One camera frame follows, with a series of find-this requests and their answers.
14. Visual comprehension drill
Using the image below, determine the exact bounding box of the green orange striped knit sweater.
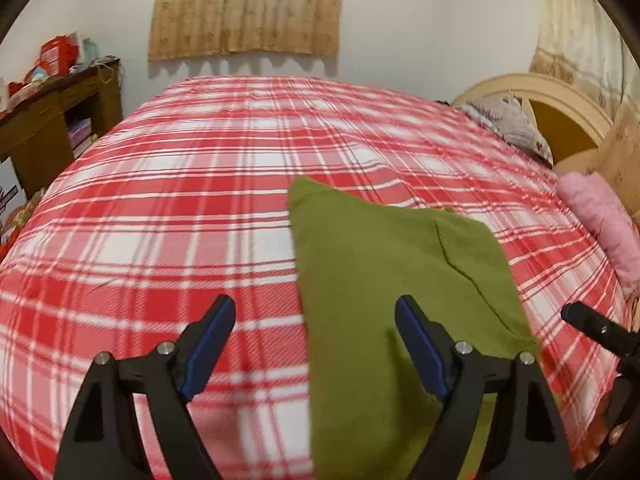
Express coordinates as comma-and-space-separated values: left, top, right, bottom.
286, 173, 542, 480

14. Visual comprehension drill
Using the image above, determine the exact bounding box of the person's right hand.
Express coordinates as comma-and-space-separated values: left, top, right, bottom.
577, 392, 626, 468

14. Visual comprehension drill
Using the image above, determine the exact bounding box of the pink folded blanket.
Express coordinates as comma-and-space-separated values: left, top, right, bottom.
556, 172, 639, 288

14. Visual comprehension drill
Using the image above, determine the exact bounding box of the red plaid bed sheet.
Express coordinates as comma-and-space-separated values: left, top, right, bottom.
1, 77, 632, 479

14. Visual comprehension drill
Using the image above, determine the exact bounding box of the cream wooden bed headboard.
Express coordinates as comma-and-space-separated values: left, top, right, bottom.
452, 73, 613, 165

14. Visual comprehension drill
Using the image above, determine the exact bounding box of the grey patterned pillow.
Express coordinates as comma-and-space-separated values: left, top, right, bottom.
458, 92, 554, 168

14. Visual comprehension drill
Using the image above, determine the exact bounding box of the white printed cardboard box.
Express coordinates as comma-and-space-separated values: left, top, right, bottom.
0, 157, 27, 226

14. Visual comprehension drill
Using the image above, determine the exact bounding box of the dark brown wooden desk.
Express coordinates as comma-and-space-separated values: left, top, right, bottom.
1, 56, 122, 197

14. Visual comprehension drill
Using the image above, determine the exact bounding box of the beige curtain beside headboard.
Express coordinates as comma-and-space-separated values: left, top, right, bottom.
529, 0, 639, 210

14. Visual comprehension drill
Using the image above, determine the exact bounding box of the red gift box on desk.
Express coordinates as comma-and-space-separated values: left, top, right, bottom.
39, 35, 79, 77

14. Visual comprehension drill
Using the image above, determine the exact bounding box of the beige floral window curtain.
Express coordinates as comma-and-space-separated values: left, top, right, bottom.
148, 0, 342, 62

